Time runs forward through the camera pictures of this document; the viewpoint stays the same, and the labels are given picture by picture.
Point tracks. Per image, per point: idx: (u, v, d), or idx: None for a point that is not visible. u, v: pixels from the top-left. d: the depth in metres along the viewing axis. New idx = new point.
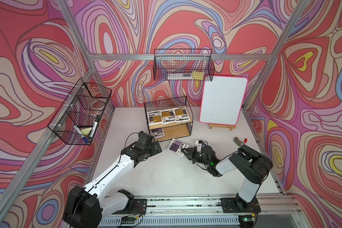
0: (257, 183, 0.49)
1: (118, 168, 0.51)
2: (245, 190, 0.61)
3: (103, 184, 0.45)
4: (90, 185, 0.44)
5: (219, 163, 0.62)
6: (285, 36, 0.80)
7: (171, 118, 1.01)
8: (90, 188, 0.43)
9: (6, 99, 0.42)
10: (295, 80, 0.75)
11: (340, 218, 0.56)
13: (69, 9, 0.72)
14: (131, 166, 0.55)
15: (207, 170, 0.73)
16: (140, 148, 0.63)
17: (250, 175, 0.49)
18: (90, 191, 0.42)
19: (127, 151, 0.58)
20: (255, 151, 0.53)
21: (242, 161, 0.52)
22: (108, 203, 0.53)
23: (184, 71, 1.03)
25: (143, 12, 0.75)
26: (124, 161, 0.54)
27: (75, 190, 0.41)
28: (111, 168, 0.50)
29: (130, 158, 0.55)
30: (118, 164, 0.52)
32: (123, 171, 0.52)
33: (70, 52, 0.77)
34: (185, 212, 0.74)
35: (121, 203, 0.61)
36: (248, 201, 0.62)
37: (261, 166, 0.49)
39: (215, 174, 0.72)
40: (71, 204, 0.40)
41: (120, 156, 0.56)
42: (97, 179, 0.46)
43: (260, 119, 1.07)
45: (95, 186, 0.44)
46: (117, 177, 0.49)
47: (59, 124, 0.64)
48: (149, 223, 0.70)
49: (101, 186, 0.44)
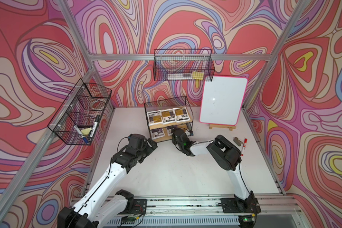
0: (230, 169, 0.55)
1: (109, 180, 0.48)
2: (239, 187, 0.62)
3: (93, 201, 0.43)
4: (79, 204, 0.41)
5: (194, 145, 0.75)
6: (285, 36, 0.80)
7: (171, 118, 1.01)
8: (80, 208, 0.41)
9: (7, 100, 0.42)
10: (294, 80, 0.75)
11: (340, 218, 0.56)
13: (69, 9, 0.72)
14: (124, 173, 0.53)
15: (181, 150, 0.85)
16: (132, 152, 0.60)
17: (224, 164, 0.56)
18: (80, 211, 0.40)
19: (117, 158, 0.55)
20: (228, 141, 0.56)
21: (218, 152, 0.58)
22: (104, 212, 0.52)
23: (184, 71, 1.03)
25: (143, 12, 0.75)
26: (114, 171, 0.51)
27: (64, 211, 0.39)
28: (101, 180, 0.47)
29: (121, 167, 0.52)
30: (109, 174, 0.49)
32: (115, 181, 0.50)
33: (70, 52, 0.77)
34: (185, 212, 0.74)
35: (121, 205, 0.61)
36: (243, 198, 0.63)
37: (232, 155, 0.57)
39: (188, 153, 0.79)
40: (62, 225, 0.38)
41: (110, 165, 0.52)
42: (86, 197, 0.43)
43: (260, 119, 1.07)
45: (85, 205, 0.41)
46: (109, 188, 0.47)
47: (59, 124, 0.64)
48: (149, 223, 0.70)
49: (92, 203, 0.42)
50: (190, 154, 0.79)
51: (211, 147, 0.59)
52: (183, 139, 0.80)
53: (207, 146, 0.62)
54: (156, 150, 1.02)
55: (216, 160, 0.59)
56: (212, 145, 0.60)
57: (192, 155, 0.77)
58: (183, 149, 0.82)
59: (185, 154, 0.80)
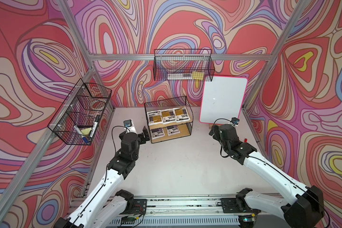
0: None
1: (105, 188, 0.47)
2: (259, 204, 0.57)
3: (89, 210, 0.42)
4: (75, 215, 0.41)
5: (260, 162, 0.51)
6: (285, 36, 0.80)
7: (171, 118, 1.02)
8: (75, 219, 0.40)
9: (6, 99, 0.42)
10: (295, 80, 0.75)
11: (340, 219, 0.56)
13: (70, 9, 0.72)
14: (120, 179, 0.51)
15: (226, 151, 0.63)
16: (127, 156, 0.57)
17: (297, 224, 0.41)
18: (76, 222, 0.40)
19: (114, 164, 0.54)
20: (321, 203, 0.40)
21: (307, 213, 0.37)
22: (102, 218, 0.51)
23: (184, 71, 1.03)
25: (143, 12, 0.75)
26: (110, 178, 0.50)
27: (59, 223, 0.39)
28: (98, 188, 0.47)
29: (117, 174, 0.51)
30: (105, 182, 0.48)
32: (112, 187, 0.49)
33: (70, 52, 0.77)
34: (185, 212, 0.74)
35: (120, 207, 0.61)
36: (250, 205, 0.62)
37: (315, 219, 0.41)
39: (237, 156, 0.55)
40: None
41: (107, 171, 0.51)
42: (82, 206, 0.43)
43: (260, 119, 1.07)
45: (81, 215, 0.41)
46: (106, 196, 0.47)
47: (59, 124, 0.64)
48: (149, 223, 0.70)
49: (88, 213, 0.42)
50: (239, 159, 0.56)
51: (299, 203, 0.39)
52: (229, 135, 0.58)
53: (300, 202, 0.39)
54: (156, 150, 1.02)
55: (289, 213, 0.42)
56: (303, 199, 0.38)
57: (240, 161, 0.56)
58: (230, 151, 0.58)
59: (232, 158, 0.58)
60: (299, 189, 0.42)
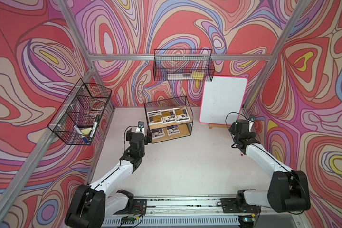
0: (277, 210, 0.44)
1: (120, 171, 0.54)
2: (253, 197, 0.60)
3: (108, 182, 0.48)
4: (95, 184, 0.46)
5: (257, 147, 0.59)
6: (285, 36, 0.80)
7: (171, 118, 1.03)
8: (96, 186, 0.45)
9: (6, 99, 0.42)
10: (294, 80, 0.75)
11: (340, 219, 0.56)
13: (70, 9, 0.72)
14: (130, 170, 0.59)
15: (235, 140, 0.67)
16: (135, 153, 0.65)
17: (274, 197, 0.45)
18: (97, 188, 0.44)
19: (126, 157, 0.62)
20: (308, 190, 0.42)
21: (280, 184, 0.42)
22: (108, 203, 0.53)
23: (184, 71, 1.03)
25: (143, 12, 0.75)
26: (124, 165, 0.58)
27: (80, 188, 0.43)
28: (113, 170, 0.54)
29: (129, 163, 0.59)
30: (120, 166, 0.56)
32: (124, 175, 0.55)
33: (70, 52, 0.77)
34: (185, 212, 0.74)
35: (122, 202, 0.61)
36: (247, 202, 0.63)
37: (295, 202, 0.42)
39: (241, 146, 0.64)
40: (78, 201, 0.41)
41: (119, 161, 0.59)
42: (101, 179, 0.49)
43: (260, 119, 1.07)
45: (100, 185, 0.46)
46: (118, 179, 0.52)
47: (59, 124, 0.64)
48: (149, 224, 0.70)
49: (107, 184, 0.47)
50: (242, 148, 0.64)
51: (277, 174, 0.44)
52: (242, 128, 0.67)
53: (278, 174, 0.44)
54: (156, 150, 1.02)
55: (269, 186, 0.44)
56: (282, 174, 0.44)
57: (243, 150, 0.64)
58: (237, 140, 0.68)
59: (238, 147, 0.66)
60: (283, 168, 0.47)
